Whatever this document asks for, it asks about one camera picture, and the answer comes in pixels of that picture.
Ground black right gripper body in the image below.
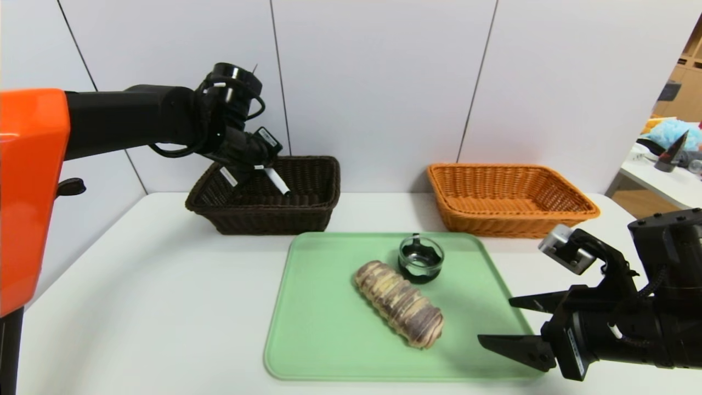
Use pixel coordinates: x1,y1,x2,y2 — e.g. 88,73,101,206
540,284,663,382

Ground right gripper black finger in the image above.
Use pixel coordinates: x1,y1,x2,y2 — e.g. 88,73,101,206
508,290,570,314
477,334,557,373

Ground marbled twisted bread roll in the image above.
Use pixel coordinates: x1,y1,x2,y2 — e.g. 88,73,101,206
354,260,444,348

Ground white marker with black cap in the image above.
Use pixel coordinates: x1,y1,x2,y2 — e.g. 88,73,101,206
265,167,291,196

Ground orange wicker basket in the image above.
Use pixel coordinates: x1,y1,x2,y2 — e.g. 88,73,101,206
427,163,600,239

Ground dark brown wicker basket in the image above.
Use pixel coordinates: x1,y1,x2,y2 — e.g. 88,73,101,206
185,156,341,236

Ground white side table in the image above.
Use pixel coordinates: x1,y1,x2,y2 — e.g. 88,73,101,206
620,144,702,212

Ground light green plastic tray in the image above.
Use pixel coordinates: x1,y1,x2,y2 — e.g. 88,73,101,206
263,232,547,381

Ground black cone object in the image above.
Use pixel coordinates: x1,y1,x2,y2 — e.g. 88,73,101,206
654,131,689,172

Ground light blue fluffy item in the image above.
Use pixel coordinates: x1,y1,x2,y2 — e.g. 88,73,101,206
647,118,702,151

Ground wooden shelf unit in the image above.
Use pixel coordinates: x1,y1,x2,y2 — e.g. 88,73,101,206
650,11,702,124

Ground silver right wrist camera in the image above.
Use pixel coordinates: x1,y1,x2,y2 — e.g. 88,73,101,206
537,224,596,275

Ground black right camera mount bracket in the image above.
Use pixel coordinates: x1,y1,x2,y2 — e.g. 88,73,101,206
570,229,639,297

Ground black left wrist cable loop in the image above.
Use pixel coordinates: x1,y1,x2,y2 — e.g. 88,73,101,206
148,77,267,160

